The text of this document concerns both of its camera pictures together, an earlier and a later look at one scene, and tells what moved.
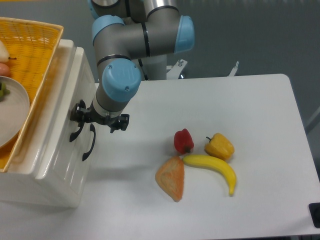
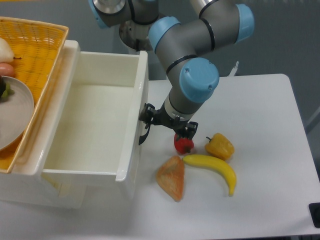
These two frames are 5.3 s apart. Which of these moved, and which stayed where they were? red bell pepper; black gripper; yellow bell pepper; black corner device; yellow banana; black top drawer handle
Moved: black gripper; black top drawer handle
Stayed: yellow bell pepper; yellow banana; red bell pepper; black corner device
